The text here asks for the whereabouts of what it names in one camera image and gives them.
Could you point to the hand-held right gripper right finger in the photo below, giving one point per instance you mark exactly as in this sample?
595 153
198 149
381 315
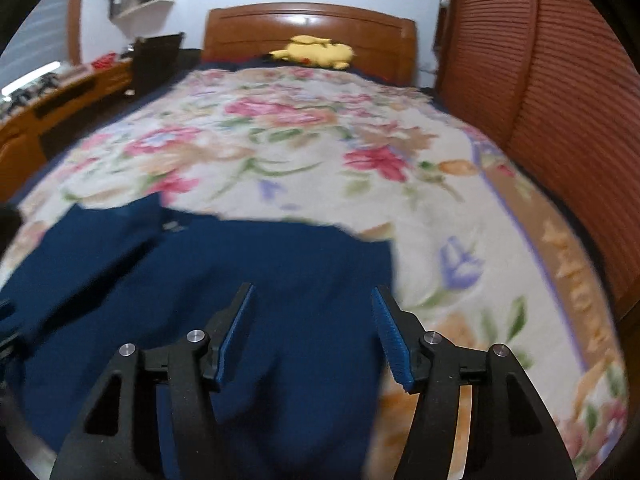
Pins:
392 345

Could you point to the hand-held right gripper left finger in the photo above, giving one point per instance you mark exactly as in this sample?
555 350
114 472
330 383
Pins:
232 340

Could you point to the navy blue suit jacket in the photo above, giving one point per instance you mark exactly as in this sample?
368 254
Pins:
275 270

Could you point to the floral blanket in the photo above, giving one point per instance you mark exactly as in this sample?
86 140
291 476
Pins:
325 160

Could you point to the black office chair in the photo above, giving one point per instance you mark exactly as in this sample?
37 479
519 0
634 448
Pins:
155 60

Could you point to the wooden desk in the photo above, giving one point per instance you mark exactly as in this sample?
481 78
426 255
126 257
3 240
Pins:
75 91

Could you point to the yellow plush toy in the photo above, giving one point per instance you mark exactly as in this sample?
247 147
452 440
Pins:
315 51

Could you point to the wooden louvered wardrobe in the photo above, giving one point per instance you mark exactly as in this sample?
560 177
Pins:
550 85

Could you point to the red basket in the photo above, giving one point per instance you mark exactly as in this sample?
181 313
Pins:
106 60

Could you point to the wooden headboard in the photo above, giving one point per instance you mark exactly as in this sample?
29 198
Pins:
250 30

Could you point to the wooden open shelf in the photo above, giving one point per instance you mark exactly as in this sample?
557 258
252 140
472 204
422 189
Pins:
442 25

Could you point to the wooden window frame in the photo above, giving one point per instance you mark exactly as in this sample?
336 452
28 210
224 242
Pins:
76 15

